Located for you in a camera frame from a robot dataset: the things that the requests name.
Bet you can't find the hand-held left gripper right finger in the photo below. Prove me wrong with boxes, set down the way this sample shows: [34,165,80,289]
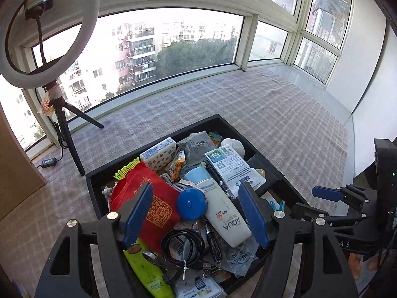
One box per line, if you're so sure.
[238,182,360,298]

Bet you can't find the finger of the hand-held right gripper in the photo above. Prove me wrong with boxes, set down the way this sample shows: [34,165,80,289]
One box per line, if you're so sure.
[292,203,378,231]
[312,185,378,208]

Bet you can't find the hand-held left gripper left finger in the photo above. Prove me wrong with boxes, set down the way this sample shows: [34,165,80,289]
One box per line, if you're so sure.
[34,183,154,298]

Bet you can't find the teal clothes peg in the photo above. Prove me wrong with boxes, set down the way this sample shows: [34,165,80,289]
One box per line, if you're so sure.
[267,199,286,213]

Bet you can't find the white sunscreen bottle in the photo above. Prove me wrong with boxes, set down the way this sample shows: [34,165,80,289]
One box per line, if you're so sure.
[195,178,252,248]

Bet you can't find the clear plastic bag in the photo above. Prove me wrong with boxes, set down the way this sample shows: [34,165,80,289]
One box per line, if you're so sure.
[223,239,259,278]

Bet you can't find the white usb cable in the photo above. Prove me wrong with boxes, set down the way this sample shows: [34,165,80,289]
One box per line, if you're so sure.
[160,174,199,193]

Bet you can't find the white blue leaflet packet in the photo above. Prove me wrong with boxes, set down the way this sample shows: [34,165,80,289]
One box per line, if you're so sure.
[204,145,266,197]

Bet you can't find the blue round tape measure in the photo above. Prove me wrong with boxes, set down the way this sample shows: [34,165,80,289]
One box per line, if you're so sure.
[176,189,207,222]

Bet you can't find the orange white snack packet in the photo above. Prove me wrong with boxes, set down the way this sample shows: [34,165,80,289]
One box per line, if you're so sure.
[169,150,187,181]

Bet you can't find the pale blue tube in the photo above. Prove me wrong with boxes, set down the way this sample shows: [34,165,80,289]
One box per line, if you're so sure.
[181,165,215,188]

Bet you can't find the grey sachet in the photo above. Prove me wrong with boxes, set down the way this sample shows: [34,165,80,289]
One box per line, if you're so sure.
[176,131,218,166]

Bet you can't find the black container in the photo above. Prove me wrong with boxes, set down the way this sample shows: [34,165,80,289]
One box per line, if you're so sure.
[85,114,309,297]

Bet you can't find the person's right hand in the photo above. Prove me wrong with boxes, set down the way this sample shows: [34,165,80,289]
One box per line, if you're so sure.
[348,253,381,281]

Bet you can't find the red bag with gold print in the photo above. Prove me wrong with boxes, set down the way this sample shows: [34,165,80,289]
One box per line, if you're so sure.
[110,161,180,252]

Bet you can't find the yellow plastic mesh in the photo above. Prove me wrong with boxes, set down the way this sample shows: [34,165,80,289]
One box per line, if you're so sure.
[113,158,141,181]

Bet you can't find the green packet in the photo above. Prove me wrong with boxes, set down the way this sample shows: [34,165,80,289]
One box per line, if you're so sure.
[124,237,174,298]

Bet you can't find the patterned white tissue pack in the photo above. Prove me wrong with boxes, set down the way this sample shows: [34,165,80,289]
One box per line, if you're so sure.
[139,137,177,172]

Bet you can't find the white round object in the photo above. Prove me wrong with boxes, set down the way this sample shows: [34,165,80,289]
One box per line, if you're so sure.
[221,138,246,159]

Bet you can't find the small colourful packet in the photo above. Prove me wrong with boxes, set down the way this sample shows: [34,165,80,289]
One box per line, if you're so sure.
[208,131,224,146]

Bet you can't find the white pack with blue label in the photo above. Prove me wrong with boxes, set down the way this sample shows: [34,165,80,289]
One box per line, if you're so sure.
[174,275,225,298]

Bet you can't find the black tripod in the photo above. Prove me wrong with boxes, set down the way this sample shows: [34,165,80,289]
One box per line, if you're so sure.
[46,81,104,177]

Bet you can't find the light wooden board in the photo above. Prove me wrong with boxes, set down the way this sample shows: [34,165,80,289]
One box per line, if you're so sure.
[0,102,47,221]

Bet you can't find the packet taped to tripod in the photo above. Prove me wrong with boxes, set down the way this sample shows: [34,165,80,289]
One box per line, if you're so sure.
[39,93,55,118]

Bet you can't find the black phone clamp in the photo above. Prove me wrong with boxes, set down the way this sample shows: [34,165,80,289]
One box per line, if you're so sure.
[24,0,55,69]

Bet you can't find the black cable remote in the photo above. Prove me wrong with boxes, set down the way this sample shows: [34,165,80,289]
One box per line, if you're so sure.
[36,158,58,169]

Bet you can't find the black ring light cable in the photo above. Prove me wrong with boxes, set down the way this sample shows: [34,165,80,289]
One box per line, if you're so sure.
[34,87,67,162]

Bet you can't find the white window frame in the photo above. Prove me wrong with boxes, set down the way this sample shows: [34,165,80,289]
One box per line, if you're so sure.
[0,0,354,152]

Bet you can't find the white ring light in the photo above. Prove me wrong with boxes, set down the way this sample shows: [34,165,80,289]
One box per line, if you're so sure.
[0,0,100,89]

